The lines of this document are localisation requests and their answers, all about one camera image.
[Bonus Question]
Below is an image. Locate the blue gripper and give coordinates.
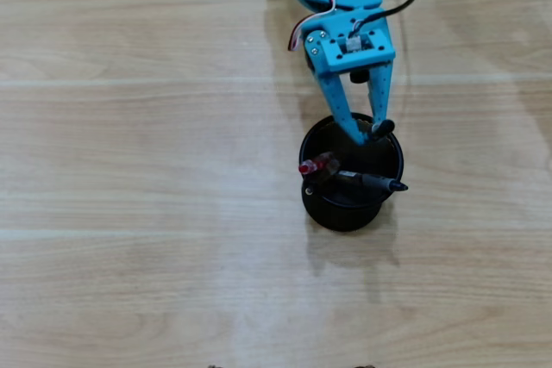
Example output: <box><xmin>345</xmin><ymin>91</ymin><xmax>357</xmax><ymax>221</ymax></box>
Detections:
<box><xmin>304</xmin><ymin>7</ymin><xmax>397</xmax><ymax>147</ymax></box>

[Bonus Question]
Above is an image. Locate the black grip pen silver label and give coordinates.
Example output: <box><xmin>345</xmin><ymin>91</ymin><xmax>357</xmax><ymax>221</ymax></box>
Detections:
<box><xmin>371</xmin><ymin>119</ymin><xmax>396</xmax><ymax>140</ymax></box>

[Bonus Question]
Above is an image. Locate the red gel pen white grip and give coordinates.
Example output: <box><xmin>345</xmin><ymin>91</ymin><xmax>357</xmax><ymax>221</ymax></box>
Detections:
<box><xmin>298</xmin><ymin>151</ymin><xmax>342</xmax><ymax>184</ymax></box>

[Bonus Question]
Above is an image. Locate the clear pen grey grip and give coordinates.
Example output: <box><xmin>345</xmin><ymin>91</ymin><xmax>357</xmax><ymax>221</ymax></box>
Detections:
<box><xmin>336</xmin><ymin>171</ymin><xmax>409</xmax><ymax>193</ymax></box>

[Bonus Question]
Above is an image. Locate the black round pen holder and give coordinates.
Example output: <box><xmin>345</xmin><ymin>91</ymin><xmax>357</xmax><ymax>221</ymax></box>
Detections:
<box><xmin>298</xmin><ymin>112</ymin><xmax>405</xmax><ymax>233</ymax></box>

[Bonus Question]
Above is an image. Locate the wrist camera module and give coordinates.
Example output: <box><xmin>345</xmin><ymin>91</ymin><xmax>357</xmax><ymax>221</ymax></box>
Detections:
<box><xmin>343</xmin><ymin>34</ymin><xmax>371</xmax><ymax>84</ymax></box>

